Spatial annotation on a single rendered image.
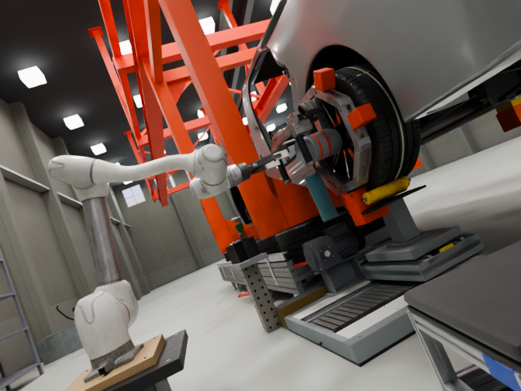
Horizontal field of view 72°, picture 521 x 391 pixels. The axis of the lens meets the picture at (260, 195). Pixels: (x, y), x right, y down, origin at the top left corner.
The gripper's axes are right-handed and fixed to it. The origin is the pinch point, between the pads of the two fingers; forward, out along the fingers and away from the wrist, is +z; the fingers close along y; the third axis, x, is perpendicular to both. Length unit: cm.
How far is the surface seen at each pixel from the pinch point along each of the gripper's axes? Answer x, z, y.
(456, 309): -49, -24, 97
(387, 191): -32, 44, -2
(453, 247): -67, 56, 8
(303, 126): 9.6, 15.3, 2.4
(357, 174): -19.4, 32.6, -2.0
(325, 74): 28.2, 34.7, 5.3
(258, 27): 248, 178, -310
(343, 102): 12.1, 34.2, 9.8
